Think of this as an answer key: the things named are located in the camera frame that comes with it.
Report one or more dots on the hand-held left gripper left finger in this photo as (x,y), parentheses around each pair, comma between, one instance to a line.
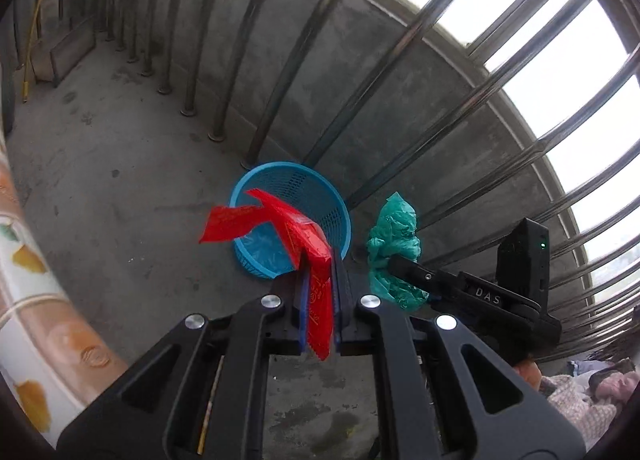
(303,320)

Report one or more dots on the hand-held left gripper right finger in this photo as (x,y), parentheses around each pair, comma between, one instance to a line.
(338,310)

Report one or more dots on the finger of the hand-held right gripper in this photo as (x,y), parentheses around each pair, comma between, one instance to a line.
(425,276)
(457,312)

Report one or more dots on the green plastic bag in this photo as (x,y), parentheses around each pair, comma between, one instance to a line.
(395,230)

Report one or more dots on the red plastic wrapper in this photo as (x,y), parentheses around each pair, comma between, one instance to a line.
(300,235)

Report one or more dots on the blue plastic basket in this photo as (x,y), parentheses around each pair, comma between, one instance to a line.
(310,190)

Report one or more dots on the person's right hand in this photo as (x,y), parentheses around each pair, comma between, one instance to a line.
(530,372)

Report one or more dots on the beige flat shoe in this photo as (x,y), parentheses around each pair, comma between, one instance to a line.
(615,380)

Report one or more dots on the metal railing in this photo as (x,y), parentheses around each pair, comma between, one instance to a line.
(612,3)

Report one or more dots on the wooden box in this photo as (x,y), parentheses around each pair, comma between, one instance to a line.
(70,53)

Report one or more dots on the yellow pole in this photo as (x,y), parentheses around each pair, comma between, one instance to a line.
(35,25)

